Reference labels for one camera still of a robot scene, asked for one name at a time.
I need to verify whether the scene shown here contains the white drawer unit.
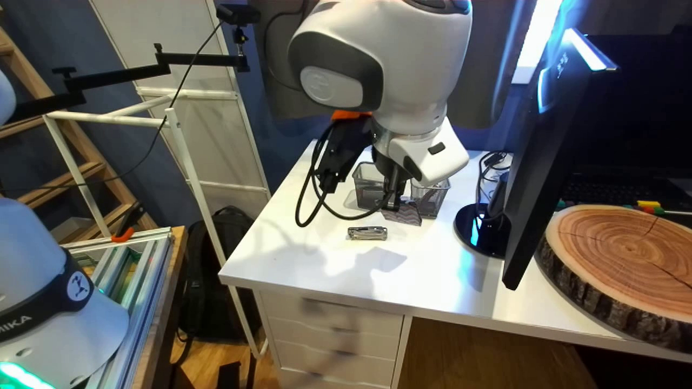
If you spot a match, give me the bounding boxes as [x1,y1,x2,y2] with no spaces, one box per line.
[255,291,414,389]

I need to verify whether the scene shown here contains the wooden board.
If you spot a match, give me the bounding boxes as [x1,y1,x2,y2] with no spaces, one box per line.
[136,225,191,389]

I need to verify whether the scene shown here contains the black gripper green band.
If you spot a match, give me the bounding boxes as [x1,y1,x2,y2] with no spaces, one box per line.
[372,141,421,213]

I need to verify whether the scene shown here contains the white metal rack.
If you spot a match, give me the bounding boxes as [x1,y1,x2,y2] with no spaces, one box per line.
[42,84,272,354]

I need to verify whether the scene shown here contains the small orange clamp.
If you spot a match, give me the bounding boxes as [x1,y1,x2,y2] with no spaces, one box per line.
[111,225,139,244]

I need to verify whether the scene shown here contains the black backpack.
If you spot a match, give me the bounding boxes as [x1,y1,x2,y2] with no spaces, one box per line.
[176,204,252,343]

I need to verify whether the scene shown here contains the black monitor stand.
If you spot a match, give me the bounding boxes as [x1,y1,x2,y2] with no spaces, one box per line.
[453,202,514,260]

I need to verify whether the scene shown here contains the wooden ladder shelf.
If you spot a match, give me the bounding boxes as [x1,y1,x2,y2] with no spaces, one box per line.
[0,29,158,244]

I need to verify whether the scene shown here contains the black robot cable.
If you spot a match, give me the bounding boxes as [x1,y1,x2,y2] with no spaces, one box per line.
[293,121,392,229]

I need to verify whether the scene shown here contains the black desk cables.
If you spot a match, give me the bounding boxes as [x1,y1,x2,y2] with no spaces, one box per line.
[476,150,514,208]

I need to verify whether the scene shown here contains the wood slice cushion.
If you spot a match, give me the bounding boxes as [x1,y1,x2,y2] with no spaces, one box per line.
[534,204,692,354]

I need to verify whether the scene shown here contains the black webcam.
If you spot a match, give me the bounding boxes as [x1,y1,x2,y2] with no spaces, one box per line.
[215,2,263,29]

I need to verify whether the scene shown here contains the black computer monitor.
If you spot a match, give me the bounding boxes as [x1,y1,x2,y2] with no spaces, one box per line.
[500,27,692,292]

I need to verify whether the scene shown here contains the orange wrist mount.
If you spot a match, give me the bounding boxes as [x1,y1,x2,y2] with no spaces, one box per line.
[332,108,377,125]

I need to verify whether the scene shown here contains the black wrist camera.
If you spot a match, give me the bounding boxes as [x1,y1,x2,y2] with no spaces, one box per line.
[316,117,375,194]

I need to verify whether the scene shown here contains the white framed glass panels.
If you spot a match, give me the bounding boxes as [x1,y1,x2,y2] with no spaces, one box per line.
[60,225,176,389]

